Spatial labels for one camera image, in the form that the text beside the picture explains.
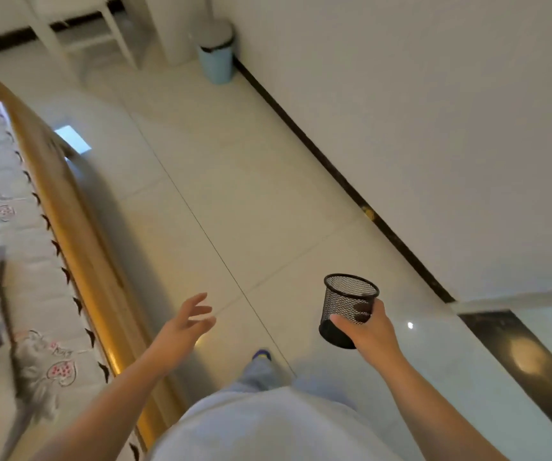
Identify person's right hand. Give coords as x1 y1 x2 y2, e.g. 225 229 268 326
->
329 299 402 365

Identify person's left hand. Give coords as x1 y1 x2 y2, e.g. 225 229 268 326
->
148 292 217 373

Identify black mesh pen holder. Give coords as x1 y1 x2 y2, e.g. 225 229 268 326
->
318 274 380 350

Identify person's right forearm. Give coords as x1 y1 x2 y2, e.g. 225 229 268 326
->
366 345 509 461

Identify person's left forearm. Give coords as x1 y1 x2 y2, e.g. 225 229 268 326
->
31 352 173 461

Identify person's light blue trousers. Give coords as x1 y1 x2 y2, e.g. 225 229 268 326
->
230 358 358 411

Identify person's light grey shirt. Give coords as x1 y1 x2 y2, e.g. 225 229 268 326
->
148 386 404 461

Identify patterned white bed sheet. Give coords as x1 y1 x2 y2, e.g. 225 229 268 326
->
0 88 142 461

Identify blue trash bin white lid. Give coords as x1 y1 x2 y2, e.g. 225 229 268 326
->
194 20 236 85

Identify white chair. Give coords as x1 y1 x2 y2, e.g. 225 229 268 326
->
19 0 138 79

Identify wooden bed frame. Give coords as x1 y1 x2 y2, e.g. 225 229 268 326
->
0 77 185 452

